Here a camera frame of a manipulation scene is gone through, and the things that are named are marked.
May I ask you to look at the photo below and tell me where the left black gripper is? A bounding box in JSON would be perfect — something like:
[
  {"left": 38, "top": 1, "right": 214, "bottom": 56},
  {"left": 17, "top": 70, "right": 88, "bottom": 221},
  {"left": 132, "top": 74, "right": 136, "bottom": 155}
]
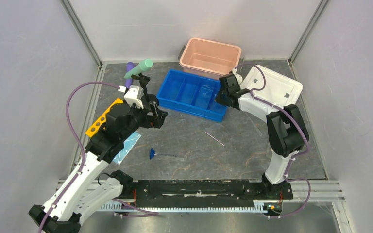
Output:
[{"left": 120, "top": 100, "right": 168, "bottom": 140}]

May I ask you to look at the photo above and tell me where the blue funnel with stem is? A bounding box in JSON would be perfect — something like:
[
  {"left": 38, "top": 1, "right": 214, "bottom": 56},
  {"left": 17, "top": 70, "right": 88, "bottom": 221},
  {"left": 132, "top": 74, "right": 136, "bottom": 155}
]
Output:
[{"left": 149, "top": 148, "right": 184, "bottom": 160}]

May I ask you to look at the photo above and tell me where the yellow test tube rack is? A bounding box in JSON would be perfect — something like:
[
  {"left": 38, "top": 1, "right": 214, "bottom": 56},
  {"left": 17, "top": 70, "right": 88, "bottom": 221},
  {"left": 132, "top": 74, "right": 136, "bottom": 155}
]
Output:
[{"left": 85, "top": 98, "right": 123, "bottom": 137}]

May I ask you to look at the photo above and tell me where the clear plastic pipette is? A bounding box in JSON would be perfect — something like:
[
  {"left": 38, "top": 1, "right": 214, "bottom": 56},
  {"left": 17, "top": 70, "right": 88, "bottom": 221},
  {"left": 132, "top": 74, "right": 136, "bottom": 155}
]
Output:
[{"left": 245, "top": 112, "right": 263, "bottom": 137}]

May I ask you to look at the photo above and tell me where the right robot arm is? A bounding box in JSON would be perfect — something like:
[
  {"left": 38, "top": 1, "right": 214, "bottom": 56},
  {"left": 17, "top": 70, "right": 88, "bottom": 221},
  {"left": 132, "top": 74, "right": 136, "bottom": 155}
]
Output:
[{"left": 215, "top": 73, "right": 310, "bottom": 198}]

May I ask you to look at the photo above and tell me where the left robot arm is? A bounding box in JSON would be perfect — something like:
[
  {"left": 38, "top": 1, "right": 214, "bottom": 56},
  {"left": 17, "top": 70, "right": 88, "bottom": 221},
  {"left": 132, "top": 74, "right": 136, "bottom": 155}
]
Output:
[{"left": 29, "top": 94, "right": 167, "bottom": 233}]

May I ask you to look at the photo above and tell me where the blue face mask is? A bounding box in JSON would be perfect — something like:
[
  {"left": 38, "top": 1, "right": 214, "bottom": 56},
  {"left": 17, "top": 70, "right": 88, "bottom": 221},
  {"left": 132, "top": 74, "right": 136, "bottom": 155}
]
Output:
[{"left": 113, "top": 132, "right": 141, "bottom": 165}]

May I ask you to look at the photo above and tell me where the pink plastic bin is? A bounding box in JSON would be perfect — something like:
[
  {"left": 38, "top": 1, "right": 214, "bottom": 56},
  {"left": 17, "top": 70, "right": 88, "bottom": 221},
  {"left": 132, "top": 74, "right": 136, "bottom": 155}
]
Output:
[{"left": 179, "top": 37, "right": 242, "bottom": 79}]

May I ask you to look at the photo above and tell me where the blue divided plastic tray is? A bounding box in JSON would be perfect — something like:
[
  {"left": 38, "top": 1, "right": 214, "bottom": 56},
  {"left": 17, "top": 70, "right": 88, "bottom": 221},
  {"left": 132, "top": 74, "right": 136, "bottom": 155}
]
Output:
[{"left": 157, "top": 69, "right": 227, "bottom": 122}]

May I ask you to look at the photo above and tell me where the white plastic lid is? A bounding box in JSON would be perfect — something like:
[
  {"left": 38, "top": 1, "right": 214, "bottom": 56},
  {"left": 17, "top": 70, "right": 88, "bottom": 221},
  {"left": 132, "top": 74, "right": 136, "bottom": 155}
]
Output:
[{"left": 239, "top": 66, "right": 303, "bottom": 117}]

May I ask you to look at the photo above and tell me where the green foam cylinder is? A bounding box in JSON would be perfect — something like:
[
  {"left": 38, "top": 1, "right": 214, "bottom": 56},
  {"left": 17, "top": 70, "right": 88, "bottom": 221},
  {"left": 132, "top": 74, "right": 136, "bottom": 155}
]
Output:
[{"left": 124, "top": 59, "right": 153, "bottom": 79}]

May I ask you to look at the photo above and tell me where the purple foam cylinder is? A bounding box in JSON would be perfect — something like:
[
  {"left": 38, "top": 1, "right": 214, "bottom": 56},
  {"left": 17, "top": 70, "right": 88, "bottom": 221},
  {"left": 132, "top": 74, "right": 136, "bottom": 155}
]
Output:
[{"left": 125, "top": 62, "right": 136, "bottom": 89}]

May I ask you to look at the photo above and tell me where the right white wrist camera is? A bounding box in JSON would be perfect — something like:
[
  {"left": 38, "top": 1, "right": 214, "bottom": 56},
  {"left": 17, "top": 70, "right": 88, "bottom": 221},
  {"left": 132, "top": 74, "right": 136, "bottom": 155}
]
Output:
[{"left": 231, "top": 68, "right": 243, "bottom": 85}]

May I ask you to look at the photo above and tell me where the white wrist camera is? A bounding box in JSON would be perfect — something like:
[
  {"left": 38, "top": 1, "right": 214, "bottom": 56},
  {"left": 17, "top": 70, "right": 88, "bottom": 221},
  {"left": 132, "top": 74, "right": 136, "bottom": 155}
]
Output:
[
  {"left": 231, "top": 68, "right": 243, "bottom": 85},
  {"left": 118, "top": 85, "right": 144, "bottom": 109}
]

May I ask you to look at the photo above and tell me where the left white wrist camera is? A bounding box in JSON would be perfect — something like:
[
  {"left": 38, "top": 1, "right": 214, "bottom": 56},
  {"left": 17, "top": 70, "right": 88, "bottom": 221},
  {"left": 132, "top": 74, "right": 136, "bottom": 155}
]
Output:
[{"left": 118, "top": 85, "right": 144, "bottom": 109}]

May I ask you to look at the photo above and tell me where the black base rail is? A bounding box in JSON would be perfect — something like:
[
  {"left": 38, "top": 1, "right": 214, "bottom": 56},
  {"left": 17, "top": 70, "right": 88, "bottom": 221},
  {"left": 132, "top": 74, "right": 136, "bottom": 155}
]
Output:
[{"left": 119, "top": 180, "right": 293, "bottom": 208}]

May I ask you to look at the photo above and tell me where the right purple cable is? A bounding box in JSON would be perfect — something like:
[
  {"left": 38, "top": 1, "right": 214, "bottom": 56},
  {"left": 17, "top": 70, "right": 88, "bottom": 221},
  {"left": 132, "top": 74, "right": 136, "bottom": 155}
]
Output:
[{"left": 231, "top": 63, "right": 312, "bottom": 220}]

